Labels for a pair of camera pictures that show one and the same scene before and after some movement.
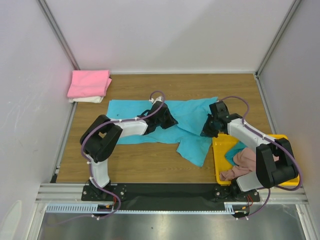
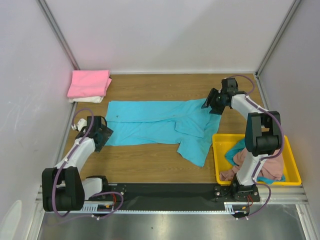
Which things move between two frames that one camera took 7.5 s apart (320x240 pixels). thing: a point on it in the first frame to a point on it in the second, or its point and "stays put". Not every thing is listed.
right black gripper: [210, 127] to [213, 100]
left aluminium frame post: [47, 11] stays put
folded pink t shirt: [89, 83] stays put
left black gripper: [172, 122] to [106, 133]
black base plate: [168, 197] stays put
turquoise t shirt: [190, 114] stays put
